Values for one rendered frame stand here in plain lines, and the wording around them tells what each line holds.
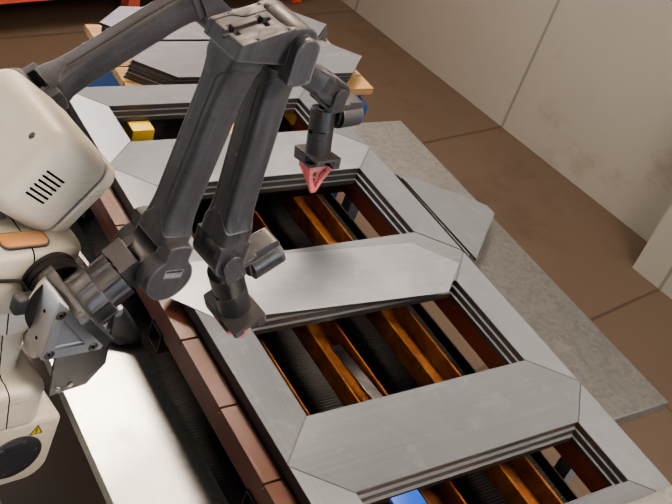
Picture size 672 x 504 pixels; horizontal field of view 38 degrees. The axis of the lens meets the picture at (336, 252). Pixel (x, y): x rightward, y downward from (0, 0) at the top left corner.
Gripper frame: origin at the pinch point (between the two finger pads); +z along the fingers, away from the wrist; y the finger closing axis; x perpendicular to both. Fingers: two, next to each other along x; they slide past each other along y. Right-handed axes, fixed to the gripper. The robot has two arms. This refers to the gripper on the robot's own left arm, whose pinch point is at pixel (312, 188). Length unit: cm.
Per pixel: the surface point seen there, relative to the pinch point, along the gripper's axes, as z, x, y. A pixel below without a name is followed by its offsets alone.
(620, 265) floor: 89, -209, 60
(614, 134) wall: 47, -234, 101
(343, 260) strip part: 12.5, -2.1, -12.6
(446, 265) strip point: 14.9, -27.5, -19.5
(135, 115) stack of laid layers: -1, 21, 52
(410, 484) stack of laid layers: 27, 18, -68
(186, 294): 11.8, 38.2, -15.1
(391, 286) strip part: 15.1, -8.7, -22.8
